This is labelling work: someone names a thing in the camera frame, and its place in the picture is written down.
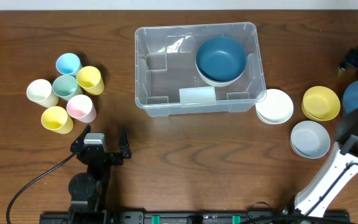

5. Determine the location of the light blue cup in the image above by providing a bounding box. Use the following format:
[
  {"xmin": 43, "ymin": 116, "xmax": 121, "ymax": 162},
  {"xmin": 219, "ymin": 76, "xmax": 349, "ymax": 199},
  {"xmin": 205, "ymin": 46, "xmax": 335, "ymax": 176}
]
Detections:
[{"xmin": 55, "ymin": 53, "xmax": 83, "ymax": 77}]

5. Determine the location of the clear plastic storage container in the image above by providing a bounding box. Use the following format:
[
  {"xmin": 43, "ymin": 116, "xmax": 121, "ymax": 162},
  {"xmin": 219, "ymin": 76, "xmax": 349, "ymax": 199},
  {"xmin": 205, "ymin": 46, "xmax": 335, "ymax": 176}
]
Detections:
[{"xmin": 134, "ymin": 22, "xmax": 266, "ymax": 117}]

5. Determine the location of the light grey small bowl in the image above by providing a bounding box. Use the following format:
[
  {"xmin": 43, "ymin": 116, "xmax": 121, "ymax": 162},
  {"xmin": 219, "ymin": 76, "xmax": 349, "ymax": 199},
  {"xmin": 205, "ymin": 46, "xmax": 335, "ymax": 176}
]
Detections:
[{"xmin": 290, "ymin": 121, "xmax": 331, "ymax": 159}]

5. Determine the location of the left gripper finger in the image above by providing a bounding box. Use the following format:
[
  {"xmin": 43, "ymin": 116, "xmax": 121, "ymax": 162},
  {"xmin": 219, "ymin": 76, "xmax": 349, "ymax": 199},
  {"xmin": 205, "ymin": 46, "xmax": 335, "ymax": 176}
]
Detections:
[
  {"xmin": 119, "ymin": 128, "xmax": 132, "ymax": 159},
  {"xmin": 70, "ymin": 124, "xmax": 91, "ymax": 153}
]

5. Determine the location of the yellow cup upper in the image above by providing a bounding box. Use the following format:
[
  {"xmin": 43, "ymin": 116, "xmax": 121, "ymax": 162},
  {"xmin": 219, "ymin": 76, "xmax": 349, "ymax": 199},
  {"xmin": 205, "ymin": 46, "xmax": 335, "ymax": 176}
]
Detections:
[{"xmin": 76, "ymin": 66, "xmax": 104, "ymax": 95}]

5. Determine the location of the green cup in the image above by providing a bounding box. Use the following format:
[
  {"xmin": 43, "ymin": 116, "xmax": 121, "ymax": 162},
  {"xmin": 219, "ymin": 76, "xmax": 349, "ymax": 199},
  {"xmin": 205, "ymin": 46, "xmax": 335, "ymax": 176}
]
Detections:
[{"xmin": 52, "ymin": 75, "xmax": 83, "ymax": 101}]

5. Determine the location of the beige large bowl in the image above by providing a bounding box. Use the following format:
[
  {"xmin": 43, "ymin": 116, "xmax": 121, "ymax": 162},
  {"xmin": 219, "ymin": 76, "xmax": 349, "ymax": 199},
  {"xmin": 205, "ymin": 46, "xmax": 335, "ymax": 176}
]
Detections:
[{"xmin": 197, "ymin": 67, "xmax": 245, "ymax": 87}]

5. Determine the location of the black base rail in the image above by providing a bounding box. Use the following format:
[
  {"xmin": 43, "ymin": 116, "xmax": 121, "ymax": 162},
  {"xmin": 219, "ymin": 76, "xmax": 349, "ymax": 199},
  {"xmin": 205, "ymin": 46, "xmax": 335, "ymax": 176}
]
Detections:
[{"xmin": 39, "ymin": 210, "xmax": 350, "ymax": 224}]

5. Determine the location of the yellow cup lower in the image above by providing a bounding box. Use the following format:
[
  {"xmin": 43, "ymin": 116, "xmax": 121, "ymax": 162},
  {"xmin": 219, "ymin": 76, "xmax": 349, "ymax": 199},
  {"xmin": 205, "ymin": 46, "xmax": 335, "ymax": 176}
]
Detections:
[{"xmin": 41, "ymin": 106, "xmax": 73, "ymax": 134}]

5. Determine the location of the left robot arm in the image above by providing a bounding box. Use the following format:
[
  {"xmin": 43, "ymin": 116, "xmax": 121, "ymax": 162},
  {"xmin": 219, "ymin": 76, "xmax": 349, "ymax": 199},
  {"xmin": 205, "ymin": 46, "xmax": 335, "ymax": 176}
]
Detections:
[{"xmin": 68, "ymin": 125, "xmax": 132, "ymax": 212}]

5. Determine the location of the white small bowl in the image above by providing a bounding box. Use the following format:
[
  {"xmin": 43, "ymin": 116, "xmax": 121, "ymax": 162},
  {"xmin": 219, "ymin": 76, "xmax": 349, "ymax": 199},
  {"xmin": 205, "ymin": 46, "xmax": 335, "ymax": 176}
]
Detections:
[{"xmin": 255, "ymin": 89, "xmax": 294, "ymax": 124}]

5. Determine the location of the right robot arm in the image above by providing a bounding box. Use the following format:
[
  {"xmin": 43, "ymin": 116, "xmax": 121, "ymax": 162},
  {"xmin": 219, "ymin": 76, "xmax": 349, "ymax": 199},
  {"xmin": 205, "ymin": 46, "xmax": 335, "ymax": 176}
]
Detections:
[{"xmin": 292, "ymin": 47, "xmax": 358, "ymax": 217}]

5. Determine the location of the cream white cup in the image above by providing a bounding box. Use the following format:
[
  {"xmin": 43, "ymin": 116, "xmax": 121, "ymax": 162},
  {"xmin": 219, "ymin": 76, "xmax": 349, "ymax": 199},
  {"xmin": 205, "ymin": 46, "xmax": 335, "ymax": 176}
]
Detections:
[{"xmin": 26, "ymin": 79, "xmax": 59, "ymax": 108}]

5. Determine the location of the yellow cup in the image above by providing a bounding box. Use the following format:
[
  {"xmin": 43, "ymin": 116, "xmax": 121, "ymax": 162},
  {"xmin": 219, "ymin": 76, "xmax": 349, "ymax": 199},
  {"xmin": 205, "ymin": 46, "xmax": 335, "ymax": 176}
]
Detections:
[
  {"xmin": 41, "ymin": 106, "xmax": 73, "ymax": 134},
  {"xmin": 76, "ymin": 66, "xmax": 104, "ymax": 95}
]

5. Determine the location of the pink cup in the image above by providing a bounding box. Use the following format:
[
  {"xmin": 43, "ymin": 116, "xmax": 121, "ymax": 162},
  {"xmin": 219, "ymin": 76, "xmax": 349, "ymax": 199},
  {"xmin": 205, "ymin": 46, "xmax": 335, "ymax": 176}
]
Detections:
[{"xmin": 66, "ymin": 95, "xmax": 97, "ymax": 123}]

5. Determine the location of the dark blue bowl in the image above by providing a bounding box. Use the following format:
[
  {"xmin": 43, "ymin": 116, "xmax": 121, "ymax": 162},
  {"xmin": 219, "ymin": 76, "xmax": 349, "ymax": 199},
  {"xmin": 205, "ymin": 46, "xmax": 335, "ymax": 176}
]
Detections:
[
  {"xmin": 195, "ymin": 36, "xmax": 247, "ymax": 84},
  {"xmin": 342, "ymin": 80, "xmax": 358, "ymax": 116}
]

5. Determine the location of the yellow small bowl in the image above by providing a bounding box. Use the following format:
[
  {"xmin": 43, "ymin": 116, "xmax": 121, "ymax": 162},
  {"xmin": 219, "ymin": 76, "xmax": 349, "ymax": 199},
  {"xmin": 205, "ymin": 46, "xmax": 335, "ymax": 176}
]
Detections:
[{"xmin": 301, "ymin": 86, "xmax": 341, "ymax": 121}]

